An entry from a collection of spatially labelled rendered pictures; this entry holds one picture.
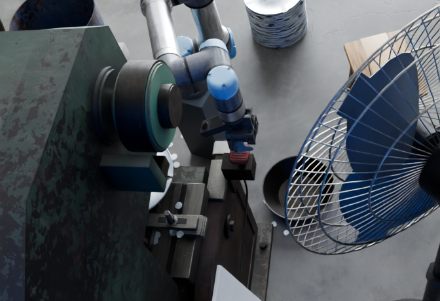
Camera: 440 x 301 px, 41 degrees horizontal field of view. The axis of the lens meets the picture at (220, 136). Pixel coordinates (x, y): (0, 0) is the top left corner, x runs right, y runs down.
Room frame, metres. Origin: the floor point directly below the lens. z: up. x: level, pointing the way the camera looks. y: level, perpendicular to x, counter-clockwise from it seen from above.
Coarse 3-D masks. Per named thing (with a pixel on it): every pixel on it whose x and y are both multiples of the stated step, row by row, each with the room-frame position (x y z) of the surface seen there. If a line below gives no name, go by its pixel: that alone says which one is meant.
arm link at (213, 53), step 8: (208, 40) 1.08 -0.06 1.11; (216, 40) 1.08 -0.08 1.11; (200, 48) 1.08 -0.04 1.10; (208, 48) 1.06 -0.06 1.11; (216, 48) 1.05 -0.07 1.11; (224, 48) 1.05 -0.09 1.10; (192, 56) 1.05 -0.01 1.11; (200, 56) 1.04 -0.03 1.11; (208, 56) 1.03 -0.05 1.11; (216, 56) 1.02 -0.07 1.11; (224, 56) 1.02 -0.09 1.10; (192, 64) 1.03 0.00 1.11; (200, 64) 1.02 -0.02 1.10; (208, 64) 1.01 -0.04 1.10; (216, 64) 1.00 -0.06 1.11; (224, 64) 0.99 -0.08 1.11; (192, 72) 1.01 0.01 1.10; (200, 72) 1.01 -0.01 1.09; (208, 72) 0.99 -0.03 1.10; (200, 80) 1.01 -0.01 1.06
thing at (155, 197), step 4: (160, 152) 1.03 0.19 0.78; (164, 152) 1.03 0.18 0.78; (168, 152) 1.02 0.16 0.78; (168, 156) 1.01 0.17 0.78; (168, 160) 1.00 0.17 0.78; (172, 164) 0.97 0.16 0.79; (172, 168) 0.96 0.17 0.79; (168, 172) 0.96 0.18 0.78; (172, 172) 0.95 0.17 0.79; (172, 176) 0.94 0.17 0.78; (168, 180) 0.93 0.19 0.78; (168, 184) 0.92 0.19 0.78; (152, 192) 0.91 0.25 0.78; (156, 192) 0.91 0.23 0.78; (160, 192) 0.90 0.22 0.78; (164, 192) 0.89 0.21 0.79; (152, 196) 0.90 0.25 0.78; (156, 196) 0.89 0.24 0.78; (160, 196) 0.89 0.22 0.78; (152, 200) 0.89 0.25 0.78; (156, 200) 0.88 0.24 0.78; (152, 204) 0.87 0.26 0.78
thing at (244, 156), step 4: (232, 152) 0.95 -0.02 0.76; (244, 152) 0.94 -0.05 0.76; (248, 152) 0.93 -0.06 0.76; (232, 156) 0.94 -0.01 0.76; (236, 156) 0.93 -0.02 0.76; (240, 156) 0.93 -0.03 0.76; (244, 156) 0.92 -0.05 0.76; (248, 156) 0.92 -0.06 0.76; (232, 160) 0.93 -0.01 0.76; (236, 160) 0.92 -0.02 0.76; (240, 160) 0.92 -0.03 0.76; (244, 160) 0.91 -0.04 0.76; (248, 160) 0.91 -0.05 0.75
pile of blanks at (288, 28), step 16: (304, 0) 2.00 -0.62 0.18; (256, 16) 1.97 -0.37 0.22; (272, 16) 1.92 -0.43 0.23; (288, 16) 1.91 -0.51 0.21; (304, 16) 1.96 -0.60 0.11; (256, 32) 1.99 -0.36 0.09; (272, 32) 1.93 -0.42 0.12; (288, 32) 1.91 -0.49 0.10; (304, 32) 1.95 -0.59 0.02; (272, 48) 1.93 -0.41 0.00
